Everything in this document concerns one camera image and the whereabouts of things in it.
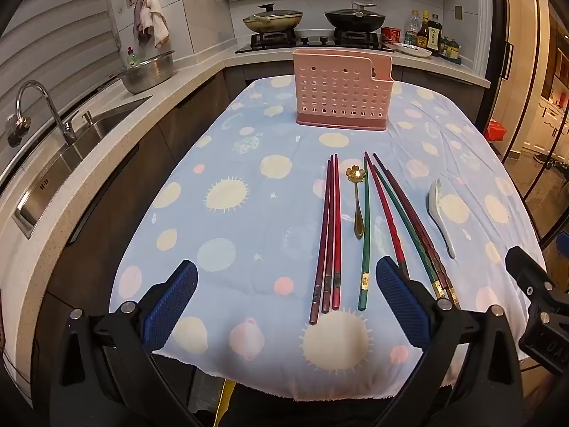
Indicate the chrome faucet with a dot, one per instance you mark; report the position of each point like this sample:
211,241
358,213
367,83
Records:
62,126

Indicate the green dish soap bottle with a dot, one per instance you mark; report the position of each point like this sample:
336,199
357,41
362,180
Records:
132,57

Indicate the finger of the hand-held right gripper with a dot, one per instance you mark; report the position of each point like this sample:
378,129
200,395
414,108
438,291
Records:
531,275

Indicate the red instant noodle cup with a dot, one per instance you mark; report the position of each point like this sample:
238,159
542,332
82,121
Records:
391,35

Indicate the white ceramic spoon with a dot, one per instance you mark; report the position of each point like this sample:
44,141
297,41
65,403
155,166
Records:
438,204

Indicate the green chopstick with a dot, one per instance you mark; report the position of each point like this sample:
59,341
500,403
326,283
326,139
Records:
366,231
406,231

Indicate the black gas stove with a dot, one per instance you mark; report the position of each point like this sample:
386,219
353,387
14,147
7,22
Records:
311,43

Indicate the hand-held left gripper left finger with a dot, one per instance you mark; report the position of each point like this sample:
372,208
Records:
173,302

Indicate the beige wok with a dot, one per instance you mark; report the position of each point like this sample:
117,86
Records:
271,24

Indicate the pink perforated utensil holder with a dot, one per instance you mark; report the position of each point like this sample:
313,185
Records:
342,93

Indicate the small condiment jar set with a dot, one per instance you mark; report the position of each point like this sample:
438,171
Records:
451,49

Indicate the blue printed tablecloth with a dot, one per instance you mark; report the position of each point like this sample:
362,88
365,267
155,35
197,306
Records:
249,231

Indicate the black wok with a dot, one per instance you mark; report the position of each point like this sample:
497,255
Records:
355,21

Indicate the brown sauce bottle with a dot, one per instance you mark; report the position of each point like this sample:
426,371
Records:
423,33

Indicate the chopstick bundle right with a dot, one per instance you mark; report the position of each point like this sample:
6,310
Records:
434,257

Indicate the window blind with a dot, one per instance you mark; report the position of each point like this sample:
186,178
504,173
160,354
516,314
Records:
58,40

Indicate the clear cooking oil bottle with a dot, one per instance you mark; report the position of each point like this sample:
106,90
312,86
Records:
412,29

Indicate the pink hanging towel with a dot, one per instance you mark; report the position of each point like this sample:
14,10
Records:
141,22

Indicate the sink soap dispenser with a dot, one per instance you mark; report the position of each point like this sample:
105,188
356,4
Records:
89,118

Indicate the gold flower spoon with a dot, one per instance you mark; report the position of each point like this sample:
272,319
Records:
358,227

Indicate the kitchen counter with cabinets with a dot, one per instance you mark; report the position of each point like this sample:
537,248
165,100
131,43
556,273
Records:
200,71

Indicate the white plate of berries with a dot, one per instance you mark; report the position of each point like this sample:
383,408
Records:
412,50

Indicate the dark soy sauce bottle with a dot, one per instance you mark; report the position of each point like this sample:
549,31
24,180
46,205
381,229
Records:
434,35

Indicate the steel kitchen sink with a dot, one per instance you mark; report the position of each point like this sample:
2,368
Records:
53,160

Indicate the steel colander bowl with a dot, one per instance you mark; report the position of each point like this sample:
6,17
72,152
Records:
149,73

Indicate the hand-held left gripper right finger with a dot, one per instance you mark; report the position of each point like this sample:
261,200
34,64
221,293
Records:
402,302

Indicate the glass sliding door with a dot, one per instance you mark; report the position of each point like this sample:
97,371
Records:
524,98

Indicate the red bag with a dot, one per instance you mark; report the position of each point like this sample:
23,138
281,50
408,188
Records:
494,131

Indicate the white hanging towel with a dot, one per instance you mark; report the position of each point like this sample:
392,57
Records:
158,22

